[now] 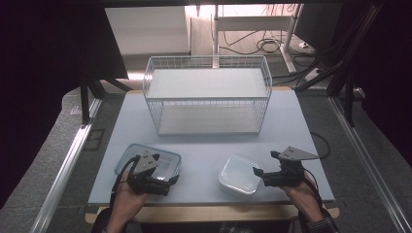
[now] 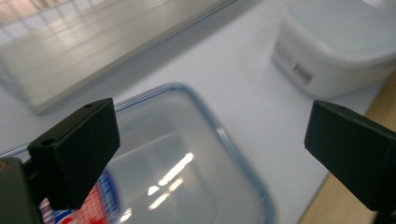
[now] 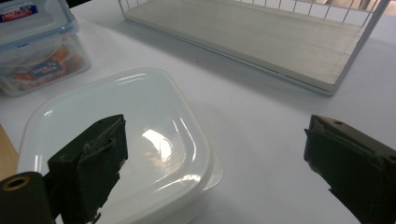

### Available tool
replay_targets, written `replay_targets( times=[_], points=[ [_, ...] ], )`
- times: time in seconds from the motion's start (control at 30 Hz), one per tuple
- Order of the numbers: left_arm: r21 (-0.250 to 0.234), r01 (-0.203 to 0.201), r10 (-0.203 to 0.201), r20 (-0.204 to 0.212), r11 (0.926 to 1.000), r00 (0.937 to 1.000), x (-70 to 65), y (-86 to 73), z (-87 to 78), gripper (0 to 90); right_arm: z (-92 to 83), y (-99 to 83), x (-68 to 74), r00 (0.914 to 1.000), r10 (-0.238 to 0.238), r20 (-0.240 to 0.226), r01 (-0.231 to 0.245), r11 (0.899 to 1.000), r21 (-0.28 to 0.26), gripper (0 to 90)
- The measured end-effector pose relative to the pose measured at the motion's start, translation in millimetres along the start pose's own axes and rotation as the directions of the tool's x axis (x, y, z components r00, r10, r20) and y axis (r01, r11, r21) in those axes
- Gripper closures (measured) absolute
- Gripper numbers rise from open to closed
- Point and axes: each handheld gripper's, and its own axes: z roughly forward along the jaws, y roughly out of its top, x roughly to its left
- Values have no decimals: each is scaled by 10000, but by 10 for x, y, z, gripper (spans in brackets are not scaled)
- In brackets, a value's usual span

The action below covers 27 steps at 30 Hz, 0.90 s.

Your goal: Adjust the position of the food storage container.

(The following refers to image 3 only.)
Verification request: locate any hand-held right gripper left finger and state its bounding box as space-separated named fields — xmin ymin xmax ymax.
xmin=46 ymin=114 xmax=129 ymax=224

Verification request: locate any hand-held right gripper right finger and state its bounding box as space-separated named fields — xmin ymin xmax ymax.
xmin=303 ymin=114 xmax=396 ymax=224

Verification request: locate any white square lidded container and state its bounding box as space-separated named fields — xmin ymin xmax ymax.
xmin=17 ymin=67 xmax=225 ymax=224

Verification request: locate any clear container with blue lid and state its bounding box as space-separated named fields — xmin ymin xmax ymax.
xmin=0 ymin=0 xmax=92 ymax=98

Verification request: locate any white wire shelf rack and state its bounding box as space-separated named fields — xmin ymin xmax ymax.
xmin=117 ymin=0 xmax=392 ymax=97

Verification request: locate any wooden table board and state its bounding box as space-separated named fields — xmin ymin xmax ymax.
xmin=0 ymin=123 xmax=20 ymax=182

